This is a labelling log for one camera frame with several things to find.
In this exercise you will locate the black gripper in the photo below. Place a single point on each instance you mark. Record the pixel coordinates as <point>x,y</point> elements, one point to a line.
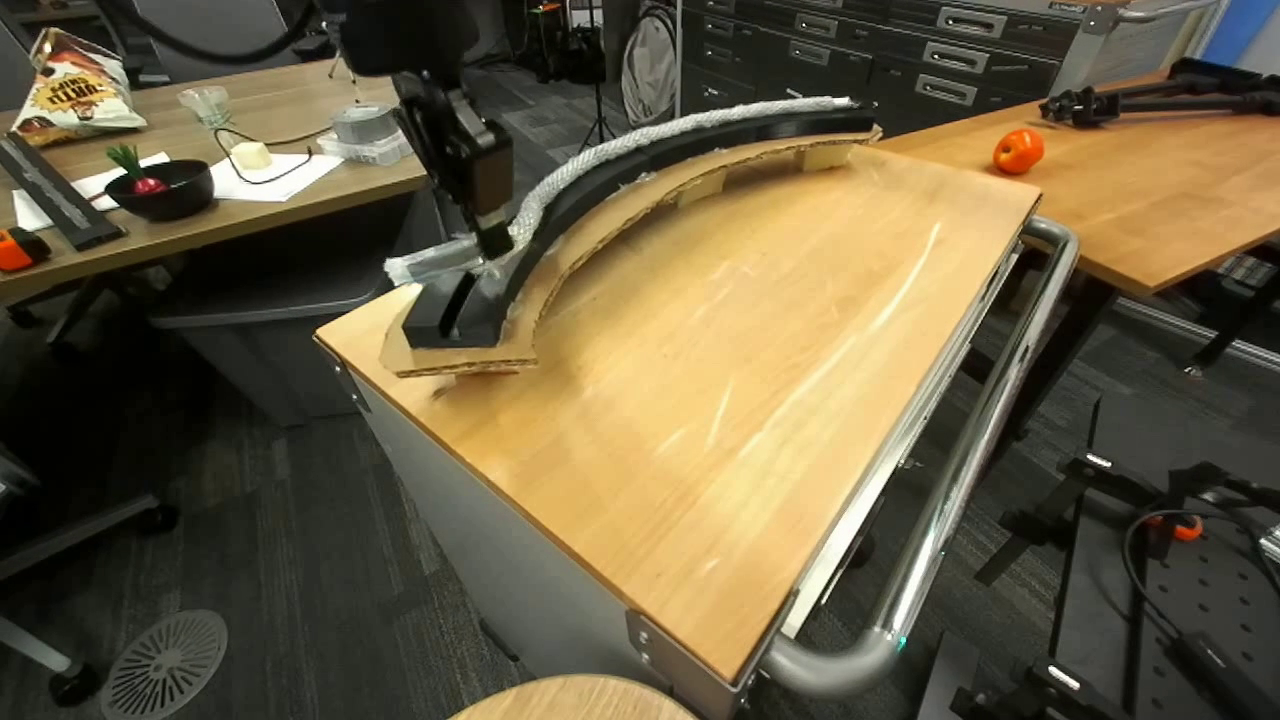
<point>479,166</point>

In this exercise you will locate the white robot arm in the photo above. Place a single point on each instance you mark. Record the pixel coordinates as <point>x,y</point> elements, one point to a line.
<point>403,34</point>

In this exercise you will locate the black curved foam track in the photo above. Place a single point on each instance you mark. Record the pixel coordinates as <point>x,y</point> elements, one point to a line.
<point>461,313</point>

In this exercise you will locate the long curved black tray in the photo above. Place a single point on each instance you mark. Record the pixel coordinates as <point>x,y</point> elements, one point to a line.
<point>584,254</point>

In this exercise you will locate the grey tape roll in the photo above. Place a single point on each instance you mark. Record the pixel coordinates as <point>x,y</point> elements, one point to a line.
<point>363,129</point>

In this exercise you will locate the white paper sheet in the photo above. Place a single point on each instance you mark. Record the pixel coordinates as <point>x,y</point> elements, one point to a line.
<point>286,183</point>

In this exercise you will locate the white round fan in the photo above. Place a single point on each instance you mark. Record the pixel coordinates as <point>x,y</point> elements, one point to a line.
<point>648,55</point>

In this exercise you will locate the small cream round object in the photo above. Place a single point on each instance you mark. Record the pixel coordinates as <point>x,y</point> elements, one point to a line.
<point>249,158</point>

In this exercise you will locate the black bowl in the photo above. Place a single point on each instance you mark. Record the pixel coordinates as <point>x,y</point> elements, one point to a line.
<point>181,195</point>

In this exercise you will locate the grey metal cart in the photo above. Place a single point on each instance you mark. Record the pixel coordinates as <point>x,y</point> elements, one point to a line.
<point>506,575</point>

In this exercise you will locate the red item in bowl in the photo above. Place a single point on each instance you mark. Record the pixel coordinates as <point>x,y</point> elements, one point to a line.
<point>145,187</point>

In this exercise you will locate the dark drawer cabinet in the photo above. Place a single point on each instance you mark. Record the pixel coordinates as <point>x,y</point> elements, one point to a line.
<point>854,55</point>

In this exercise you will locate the black flat bar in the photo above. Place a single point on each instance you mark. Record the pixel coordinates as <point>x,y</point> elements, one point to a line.
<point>53,195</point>

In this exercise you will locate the chip bag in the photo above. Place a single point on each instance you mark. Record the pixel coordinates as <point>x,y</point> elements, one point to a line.
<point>75,92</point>

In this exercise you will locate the round wooden stool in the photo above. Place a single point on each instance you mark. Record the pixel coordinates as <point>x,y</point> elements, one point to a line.
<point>575,703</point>

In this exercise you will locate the small orange object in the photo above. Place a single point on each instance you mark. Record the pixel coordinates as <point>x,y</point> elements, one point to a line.
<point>19,254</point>

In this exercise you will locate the black office chair base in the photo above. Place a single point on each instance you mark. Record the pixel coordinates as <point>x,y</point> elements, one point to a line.
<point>67,533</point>

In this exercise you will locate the orange fruit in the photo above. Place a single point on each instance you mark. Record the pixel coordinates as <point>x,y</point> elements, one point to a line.
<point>1017,148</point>

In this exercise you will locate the round perforated disc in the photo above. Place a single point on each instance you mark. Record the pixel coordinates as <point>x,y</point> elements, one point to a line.
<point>164,665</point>

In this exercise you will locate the black tripod lying flat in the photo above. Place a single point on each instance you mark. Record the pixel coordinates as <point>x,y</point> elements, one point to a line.
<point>1147,97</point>

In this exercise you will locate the grey plastic bin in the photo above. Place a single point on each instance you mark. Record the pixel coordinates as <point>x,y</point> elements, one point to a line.
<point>1132,43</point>

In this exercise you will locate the orange clamp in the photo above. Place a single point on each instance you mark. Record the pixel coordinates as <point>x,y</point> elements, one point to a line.
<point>1183,531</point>

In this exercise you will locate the black camera stand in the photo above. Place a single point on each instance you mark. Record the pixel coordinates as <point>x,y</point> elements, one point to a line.
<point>1066,533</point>

